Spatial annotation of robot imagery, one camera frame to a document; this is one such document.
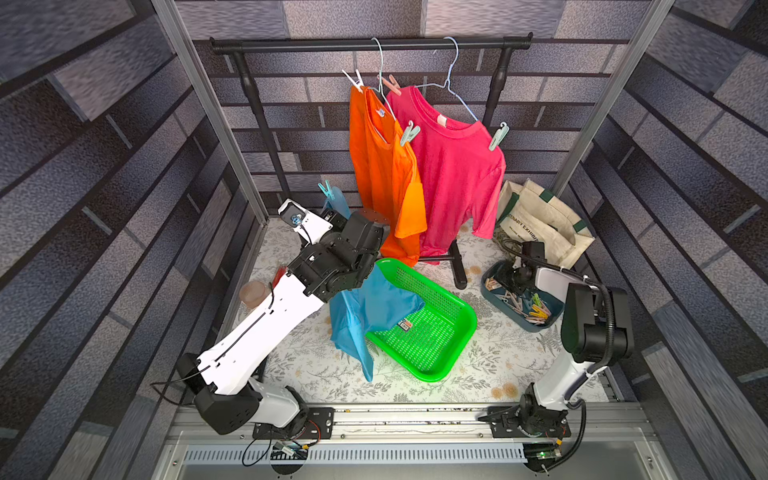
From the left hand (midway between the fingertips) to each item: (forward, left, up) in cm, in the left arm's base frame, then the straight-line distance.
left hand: (314, 212), depth 62 cm
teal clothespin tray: (-1, -62, -42) cm, 75 cm away
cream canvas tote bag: (+28, -64, -26) cm, 75 cm away
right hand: (+11, -53, -40) cm, 67 cm away
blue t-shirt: (-18, -10, -12) cm, 23 cm away
